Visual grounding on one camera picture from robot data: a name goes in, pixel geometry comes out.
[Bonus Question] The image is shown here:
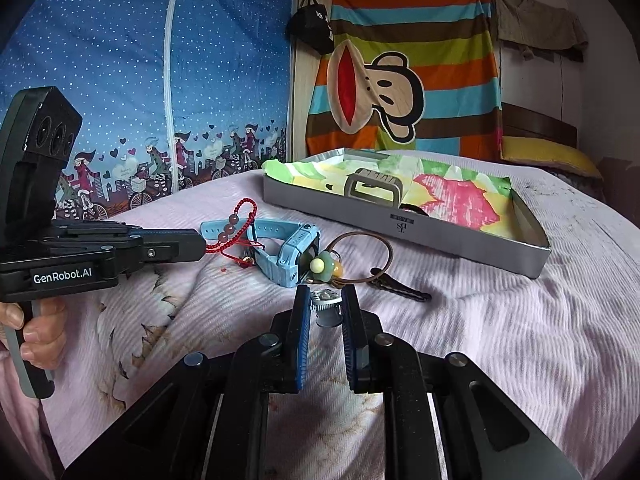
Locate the painted paper sheet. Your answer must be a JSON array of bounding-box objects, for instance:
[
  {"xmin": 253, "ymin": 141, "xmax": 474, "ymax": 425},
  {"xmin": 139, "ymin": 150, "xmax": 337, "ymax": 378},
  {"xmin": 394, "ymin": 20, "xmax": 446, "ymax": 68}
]
[{"xmin": 262, "ymin": 155, "xmax": 513, "ymax": 233}]

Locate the person's left hand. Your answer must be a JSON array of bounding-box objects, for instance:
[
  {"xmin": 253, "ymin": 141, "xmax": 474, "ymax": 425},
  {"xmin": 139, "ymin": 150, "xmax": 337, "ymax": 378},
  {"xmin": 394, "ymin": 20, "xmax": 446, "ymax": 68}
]
[{"xmin": 0, "ymin": 300, "xmax": 67, "ymax": 382}]

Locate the brown cord bracelet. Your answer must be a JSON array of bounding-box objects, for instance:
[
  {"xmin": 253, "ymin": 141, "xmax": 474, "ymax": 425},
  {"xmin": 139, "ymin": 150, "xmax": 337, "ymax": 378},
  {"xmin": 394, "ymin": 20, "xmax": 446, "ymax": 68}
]
[{"xmin": 309, "ymin": 231, "xmax": 393, "ymax": 288}]

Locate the black hanging bag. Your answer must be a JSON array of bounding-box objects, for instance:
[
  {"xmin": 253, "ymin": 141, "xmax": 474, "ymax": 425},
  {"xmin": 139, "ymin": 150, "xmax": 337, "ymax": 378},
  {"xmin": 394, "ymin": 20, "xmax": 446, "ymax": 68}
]
[{"xmin": 285, "ymin": 2, "xmax": 336, "ymax": 56}]

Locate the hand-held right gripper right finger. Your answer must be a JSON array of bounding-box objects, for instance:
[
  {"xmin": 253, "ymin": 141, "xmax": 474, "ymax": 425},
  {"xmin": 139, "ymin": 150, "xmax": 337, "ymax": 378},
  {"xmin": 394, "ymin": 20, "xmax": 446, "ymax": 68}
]
[{"xmin": 341, "ymin": 284, "xmax": 583, "ymax": 480}]

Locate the black hair clip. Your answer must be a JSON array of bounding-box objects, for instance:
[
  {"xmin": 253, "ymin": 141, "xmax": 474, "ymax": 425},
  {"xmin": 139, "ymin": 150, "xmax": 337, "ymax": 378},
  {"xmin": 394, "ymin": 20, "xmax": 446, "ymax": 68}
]
[{"xmin": 367, "ymin": 269, "xmax": 432, "ymax": 303}]

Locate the small silver earring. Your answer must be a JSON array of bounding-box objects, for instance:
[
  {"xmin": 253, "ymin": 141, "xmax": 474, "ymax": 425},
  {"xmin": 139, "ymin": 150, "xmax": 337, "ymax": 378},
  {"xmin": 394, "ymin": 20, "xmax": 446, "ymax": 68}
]
[{"xmin": 310, "ymin": 287, "xmax": 345, "ymax": 330}]

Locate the pink bed blanket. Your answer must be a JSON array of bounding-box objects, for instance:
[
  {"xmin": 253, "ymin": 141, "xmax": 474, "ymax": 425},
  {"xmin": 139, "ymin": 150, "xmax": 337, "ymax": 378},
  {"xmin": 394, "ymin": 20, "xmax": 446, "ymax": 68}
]
[{"xmin": 0, "ymin": 149, "xmax": 640, "ymax": 480}]

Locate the person's left forearm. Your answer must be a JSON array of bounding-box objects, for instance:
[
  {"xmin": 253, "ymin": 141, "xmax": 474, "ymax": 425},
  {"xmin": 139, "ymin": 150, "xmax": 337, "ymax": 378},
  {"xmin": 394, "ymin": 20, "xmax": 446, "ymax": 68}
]
[{"xmin": 0, "ymin": 345, "xmax": 66, "ymax": 476}]

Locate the striped monkey cloth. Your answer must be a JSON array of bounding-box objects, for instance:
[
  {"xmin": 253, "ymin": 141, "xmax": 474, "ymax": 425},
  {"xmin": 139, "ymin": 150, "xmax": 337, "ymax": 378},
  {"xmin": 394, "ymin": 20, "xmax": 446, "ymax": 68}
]
[{"xmin": 305, "ymin": 0, "xmax": 503, "ymax": 161}]

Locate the yellow pillow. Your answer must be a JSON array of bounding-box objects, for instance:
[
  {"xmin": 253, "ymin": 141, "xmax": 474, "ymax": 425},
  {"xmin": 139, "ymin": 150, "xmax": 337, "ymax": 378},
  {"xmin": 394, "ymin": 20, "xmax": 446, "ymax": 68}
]
[{"xmin": 501, "ymin": 136, "xmax": 603, "ymax": 179}]

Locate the wooden headboard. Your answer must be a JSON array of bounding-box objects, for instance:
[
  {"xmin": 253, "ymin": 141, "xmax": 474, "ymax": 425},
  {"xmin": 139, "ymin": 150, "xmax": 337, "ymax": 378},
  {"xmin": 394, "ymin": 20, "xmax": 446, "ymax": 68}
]
[{"xmin": 501, "ymin": 102, "xmax": 578, "ymax": 150}]

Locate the olive hanging garment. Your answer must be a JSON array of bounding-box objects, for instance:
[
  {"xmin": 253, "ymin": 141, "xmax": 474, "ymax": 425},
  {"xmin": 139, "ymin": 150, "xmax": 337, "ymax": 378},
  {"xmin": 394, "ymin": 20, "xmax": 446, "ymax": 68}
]
[{"xmin": 492, "ymin": 0, "xmax": 588, "ymax": 63}]

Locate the grey metal tray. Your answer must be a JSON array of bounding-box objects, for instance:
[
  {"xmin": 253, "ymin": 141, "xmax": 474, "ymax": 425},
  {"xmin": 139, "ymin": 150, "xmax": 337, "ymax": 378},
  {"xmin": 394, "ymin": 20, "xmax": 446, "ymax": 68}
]
[{"xmin": 262, "ymin": 148, "xmax": 552, "ymax": 281}]

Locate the red bead bracelet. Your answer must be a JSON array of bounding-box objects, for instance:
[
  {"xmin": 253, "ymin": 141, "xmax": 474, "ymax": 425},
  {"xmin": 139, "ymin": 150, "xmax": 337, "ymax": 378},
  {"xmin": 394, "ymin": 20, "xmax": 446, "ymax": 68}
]
[{"xmin": 202, "ymin": 198, "xmax": 268, "ymax": 267}]

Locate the blue printed curtain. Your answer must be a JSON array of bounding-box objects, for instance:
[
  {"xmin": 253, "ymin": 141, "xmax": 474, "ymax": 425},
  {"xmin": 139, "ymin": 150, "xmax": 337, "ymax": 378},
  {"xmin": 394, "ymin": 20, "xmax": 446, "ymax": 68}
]
[{"xmin": 0, "ymin": 0, "xmax": 296, "ymax": 221}]

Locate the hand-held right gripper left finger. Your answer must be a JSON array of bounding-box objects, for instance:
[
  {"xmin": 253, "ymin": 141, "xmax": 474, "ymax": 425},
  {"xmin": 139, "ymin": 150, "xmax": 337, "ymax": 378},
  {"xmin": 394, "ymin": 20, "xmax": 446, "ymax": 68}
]
[{"xmin": 62, "ymin": 285, "xmax": 313, "ymax": 480}]

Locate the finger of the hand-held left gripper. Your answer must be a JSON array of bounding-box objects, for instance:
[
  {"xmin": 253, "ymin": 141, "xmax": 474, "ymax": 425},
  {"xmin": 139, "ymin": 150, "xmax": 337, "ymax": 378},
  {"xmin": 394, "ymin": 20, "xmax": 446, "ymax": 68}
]
[{"xmin": 50, "ymin": 221, "xmax": 207, "ymax": 266}]

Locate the blue smart watch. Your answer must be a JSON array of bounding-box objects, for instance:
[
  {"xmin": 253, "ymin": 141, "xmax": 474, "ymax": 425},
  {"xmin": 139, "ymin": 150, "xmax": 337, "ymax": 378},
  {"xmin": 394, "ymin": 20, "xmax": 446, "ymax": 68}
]
[{"xmin": 200, "ymin": 219, "xmax": 322, "ymax": 287}]

